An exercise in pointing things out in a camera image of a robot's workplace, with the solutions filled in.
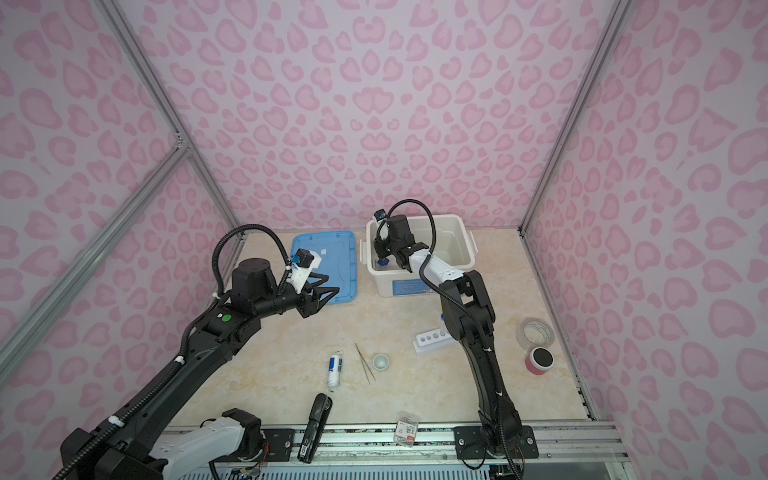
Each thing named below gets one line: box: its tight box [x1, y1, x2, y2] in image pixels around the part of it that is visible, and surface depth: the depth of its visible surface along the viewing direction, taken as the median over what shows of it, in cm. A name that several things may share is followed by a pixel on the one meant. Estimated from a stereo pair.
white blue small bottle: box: [327, 354, 343, 388], surface depth 85 cm
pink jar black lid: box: [525, 346, 555, 375], surface depth 84 cm
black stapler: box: [297, 393, 333, 463], surface depth 75 cm
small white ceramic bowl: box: [372, 353, 390, 371], surface depth 86 cm
